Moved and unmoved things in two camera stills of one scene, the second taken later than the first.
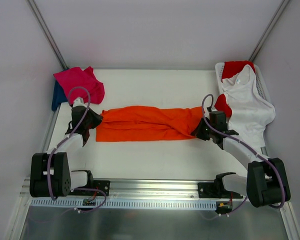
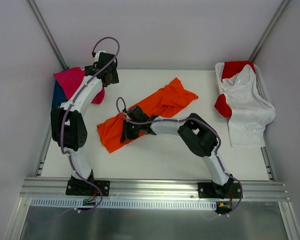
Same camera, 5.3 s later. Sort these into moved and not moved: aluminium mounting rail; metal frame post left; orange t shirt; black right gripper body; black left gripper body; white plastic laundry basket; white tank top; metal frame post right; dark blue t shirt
Moved: orange t shirt; black left gripper body; black right gripper body
Not moved: dark blue t shirt; white tank top; metal frame post right; white plastic laundry basket; aluminium mounting rail; metal frame post left
